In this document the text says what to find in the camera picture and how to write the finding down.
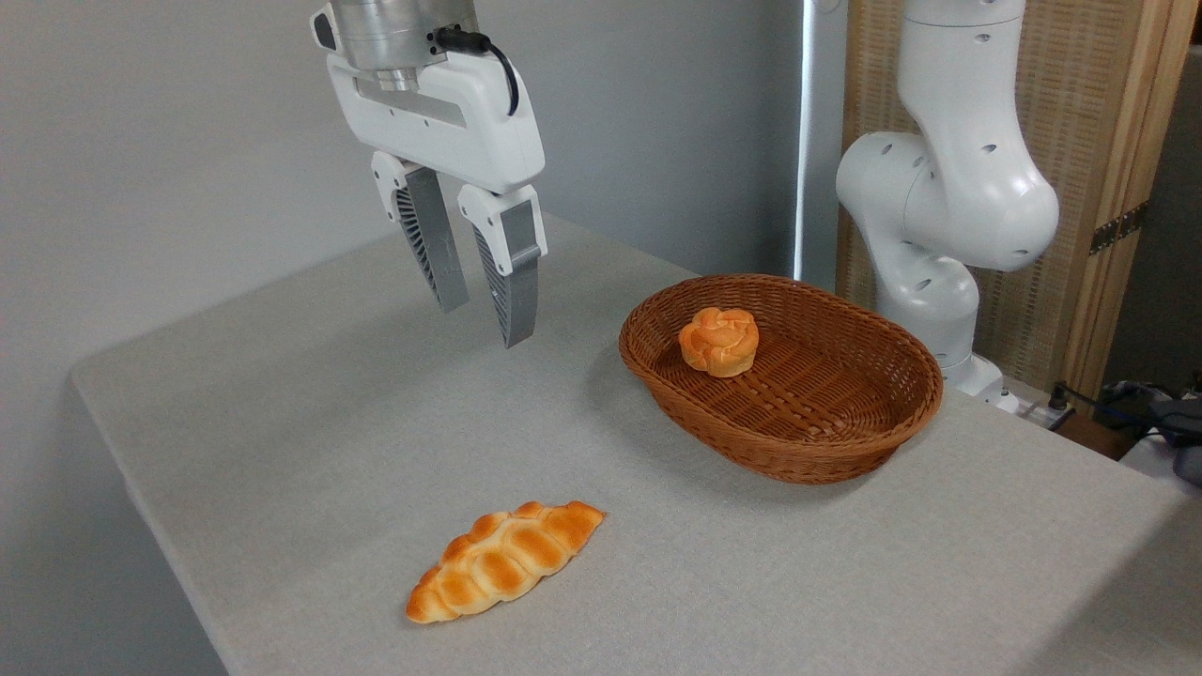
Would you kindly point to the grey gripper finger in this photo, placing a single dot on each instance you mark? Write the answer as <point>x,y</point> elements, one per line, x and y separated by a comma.
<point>516,272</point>
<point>434,235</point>

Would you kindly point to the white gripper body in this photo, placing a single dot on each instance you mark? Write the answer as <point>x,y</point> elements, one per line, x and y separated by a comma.
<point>451,113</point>

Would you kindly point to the long braided bread loaf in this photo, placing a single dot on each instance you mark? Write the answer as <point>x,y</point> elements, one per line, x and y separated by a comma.
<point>507,559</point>

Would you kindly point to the round orange bread bun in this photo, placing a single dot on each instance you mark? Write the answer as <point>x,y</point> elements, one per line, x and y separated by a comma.
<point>719,341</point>

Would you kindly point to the brown woven wicker basket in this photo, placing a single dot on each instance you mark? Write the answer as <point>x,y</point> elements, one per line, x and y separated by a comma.
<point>826,413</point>

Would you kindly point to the white power strip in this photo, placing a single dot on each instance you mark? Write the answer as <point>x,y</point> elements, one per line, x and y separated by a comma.
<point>1042,411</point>

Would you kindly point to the wooden rattan folding screen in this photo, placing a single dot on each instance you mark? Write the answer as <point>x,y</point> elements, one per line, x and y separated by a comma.
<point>1089,113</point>

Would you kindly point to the dark metal screen hinge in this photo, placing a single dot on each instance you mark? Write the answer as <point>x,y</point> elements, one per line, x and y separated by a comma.
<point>1117,228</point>

